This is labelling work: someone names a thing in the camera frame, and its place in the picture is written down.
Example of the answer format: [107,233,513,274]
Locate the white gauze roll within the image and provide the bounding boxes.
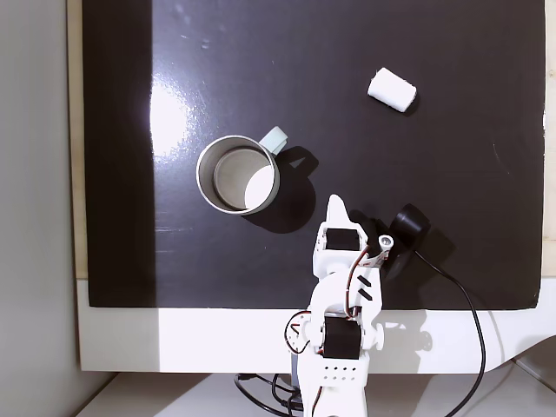
[367,66,419,115]

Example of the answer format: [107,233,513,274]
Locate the black table mat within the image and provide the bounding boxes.
[81,0,547,311]

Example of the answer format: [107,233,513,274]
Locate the red white servo wire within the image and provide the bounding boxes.
[283,309,314,354]
[345,243,380,321]

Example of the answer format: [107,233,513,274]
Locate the black oval camera box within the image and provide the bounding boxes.
[384,202,433,281]

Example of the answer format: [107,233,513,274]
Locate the metal cup with pale handle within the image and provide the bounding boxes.
[195,125,289,217]

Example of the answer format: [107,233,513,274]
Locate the black camera cable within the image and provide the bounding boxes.
[411,249,487,417]

